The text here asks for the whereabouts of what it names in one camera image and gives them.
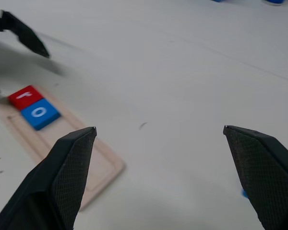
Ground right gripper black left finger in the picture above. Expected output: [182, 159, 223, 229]
[0, 126, 97, 230]

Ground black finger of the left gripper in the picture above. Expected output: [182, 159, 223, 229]
[0, 10, 50, 59]

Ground light wooden letter tray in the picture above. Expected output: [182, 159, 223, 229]
[0, 85, 126, 213]

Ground blue letter o block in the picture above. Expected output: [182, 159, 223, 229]
[21, 99, 61, 131]

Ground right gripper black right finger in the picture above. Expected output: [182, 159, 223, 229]
[222, 125, 288, 230]

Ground red letter r block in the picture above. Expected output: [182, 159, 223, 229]
[8, 85, 44, 111]

